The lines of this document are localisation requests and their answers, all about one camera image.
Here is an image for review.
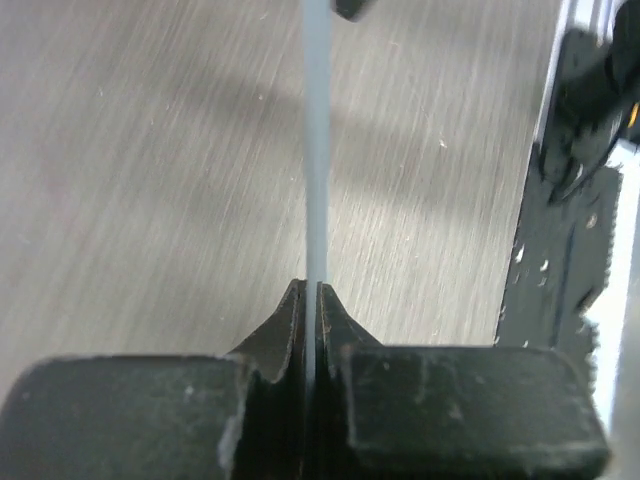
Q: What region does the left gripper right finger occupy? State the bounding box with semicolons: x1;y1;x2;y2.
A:
317;285;611;479

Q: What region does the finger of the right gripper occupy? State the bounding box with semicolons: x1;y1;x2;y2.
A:
331;0;374;21

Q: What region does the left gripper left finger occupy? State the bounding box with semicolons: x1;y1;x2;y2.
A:
1;280;305;479

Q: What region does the beige letter paper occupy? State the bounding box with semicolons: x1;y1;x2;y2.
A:
301;0;331;387

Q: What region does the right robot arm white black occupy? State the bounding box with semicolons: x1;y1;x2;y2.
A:
534;1;639;203

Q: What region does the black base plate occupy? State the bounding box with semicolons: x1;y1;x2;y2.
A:
495;167;620;355

